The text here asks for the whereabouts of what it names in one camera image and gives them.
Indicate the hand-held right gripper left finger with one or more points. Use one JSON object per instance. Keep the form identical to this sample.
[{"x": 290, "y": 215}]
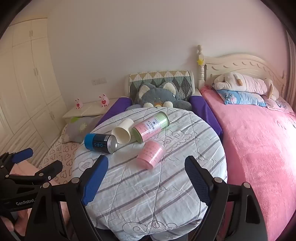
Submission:
[{"x": 93, "y": 183}]

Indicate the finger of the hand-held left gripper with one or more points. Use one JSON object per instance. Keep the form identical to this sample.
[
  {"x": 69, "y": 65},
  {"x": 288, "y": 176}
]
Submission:
[
  {"x": 22, "y": 155},
  {"x": 47, "y": 170}
]

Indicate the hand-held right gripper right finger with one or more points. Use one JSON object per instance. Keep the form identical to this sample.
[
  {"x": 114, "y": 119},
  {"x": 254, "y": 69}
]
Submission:
[{"x": 196, "y": 182}]

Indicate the pink cup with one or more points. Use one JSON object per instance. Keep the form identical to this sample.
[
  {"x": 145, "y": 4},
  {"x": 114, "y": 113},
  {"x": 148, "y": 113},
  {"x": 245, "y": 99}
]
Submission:
[{"x": 150, "y": 154}]

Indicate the white cup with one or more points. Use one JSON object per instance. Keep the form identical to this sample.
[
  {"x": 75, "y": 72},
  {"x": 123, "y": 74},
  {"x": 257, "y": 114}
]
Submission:
[{"x": 122, "y": 133}]

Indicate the person's left hand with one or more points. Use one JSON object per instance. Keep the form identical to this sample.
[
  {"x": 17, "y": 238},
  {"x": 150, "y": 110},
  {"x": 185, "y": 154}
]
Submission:
[{"x": 19, "y": 220}]

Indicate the heart print bed sheet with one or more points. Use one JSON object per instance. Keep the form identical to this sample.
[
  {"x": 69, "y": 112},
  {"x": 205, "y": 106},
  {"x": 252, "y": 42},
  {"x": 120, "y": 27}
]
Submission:
[{"x": 62, "y": 157}]

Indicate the blue and black can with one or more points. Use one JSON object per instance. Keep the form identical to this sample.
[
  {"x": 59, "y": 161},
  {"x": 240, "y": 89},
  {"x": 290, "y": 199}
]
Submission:
[{"x": 99, "y": 143}]

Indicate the grey flower pillow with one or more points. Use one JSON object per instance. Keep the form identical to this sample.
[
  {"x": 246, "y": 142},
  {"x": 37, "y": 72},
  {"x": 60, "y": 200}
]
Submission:
[{"x": 81, "y": 128}]

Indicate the pink fleece blanket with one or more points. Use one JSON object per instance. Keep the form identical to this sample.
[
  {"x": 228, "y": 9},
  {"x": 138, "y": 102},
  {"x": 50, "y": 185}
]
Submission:
[{"x": 254, "y": 153}]

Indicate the purple bed bumper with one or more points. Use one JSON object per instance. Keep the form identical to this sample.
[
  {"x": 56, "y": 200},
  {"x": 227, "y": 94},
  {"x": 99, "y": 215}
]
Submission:
[
  {"x": 113, "y": 110},
  {"x": 205, "y": 111}
]

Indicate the pink and green canister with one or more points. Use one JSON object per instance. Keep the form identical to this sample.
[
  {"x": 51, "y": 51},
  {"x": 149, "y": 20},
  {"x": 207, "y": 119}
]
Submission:
[{"x": 150, "y": 127}]

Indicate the cream nightstand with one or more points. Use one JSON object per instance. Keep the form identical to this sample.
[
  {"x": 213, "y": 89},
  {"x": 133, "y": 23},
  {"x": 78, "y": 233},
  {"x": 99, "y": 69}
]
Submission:
[{"x": 90, "y": 111}]

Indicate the pink rabbit figurine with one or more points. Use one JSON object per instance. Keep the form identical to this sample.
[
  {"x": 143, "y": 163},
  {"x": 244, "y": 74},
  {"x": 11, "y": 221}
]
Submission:
[
  {"x": 78, "y": 104},
  {"x": 104, "y": 100}
]

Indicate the cream wardrobe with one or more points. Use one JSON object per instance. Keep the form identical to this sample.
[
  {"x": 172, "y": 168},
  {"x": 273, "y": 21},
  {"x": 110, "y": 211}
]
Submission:
[{"x": 30, "y": 81}]

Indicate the blue cartoon pillow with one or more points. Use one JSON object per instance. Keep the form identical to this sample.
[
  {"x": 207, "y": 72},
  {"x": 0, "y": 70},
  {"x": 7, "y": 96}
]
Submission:
[{"x": 238, "y": 97}]

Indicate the grey cat plush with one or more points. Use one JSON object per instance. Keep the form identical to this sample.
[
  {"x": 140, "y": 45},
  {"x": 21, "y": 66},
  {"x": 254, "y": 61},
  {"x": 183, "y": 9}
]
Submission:
[{"x": 152, "y": 95}]

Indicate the diamond pattern quilted cushion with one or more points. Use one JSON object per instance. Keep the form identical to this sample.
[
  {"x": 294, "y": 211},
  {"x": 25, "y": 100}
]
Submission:
[{"x": 177, "y": 80}]

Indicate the white plush animal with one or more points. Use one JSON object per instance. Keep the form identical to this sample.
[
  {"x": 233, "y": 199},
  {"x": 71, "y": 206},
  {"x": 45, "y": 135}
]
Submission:
[{"x": 245, "y": 84}]

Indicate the pink printed pillow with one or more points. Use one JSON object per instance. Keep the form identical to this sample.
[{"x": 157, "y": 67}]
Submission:
[{"x": 279, "y": 105}]

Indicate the yellow star sticker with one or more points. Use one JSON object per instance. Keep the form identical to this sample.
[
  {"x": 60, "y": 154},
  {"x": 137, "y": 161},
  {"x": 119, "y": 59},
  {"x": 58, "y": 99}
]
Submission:
[{"x": 200, "y": 61}]

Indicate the cream wooden bed headboard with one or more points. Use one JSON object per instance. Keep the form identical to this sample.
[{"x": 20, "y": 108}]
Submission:
[{"x": 242, "y": 63}]

